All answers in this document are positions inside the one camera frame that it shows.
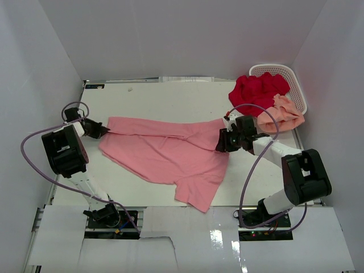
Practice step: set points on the peach t shirt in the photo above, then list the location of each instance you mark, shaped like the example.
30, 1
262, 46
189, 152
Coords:
284, 112

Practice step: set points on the white plastic basket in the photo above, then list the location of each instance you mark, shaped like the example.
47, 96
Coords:
295, 94

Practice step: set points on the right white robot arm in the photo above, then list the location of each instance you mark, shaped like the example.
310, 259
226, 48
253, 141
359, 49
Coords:
304, 176

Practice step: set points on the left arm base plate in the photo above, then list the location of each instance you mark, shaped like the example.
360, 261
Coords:
109, 226

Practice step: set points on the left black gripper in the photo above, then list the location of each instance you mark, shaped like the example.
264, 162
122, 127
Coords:
99, 129

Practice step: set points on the pink t shirt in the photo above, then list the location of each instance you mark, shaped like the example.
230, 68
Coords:
183, 154

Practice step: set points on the red t shirt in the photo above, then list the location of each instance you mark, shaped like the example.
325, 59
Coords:
253, 95

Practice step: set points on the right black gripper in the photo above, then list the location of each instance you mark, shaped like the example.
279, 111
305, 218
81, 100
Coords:
223, 144

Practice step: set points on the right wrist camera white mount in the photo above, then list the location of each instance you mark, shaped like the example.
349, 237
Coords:
229, 121

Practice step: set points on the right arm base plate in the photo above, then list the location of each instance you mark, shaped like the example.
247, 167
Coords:
278, 230

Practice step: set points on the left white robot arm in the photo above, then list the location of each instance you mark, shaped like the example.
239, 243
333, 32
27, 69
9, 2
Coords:
67, 157

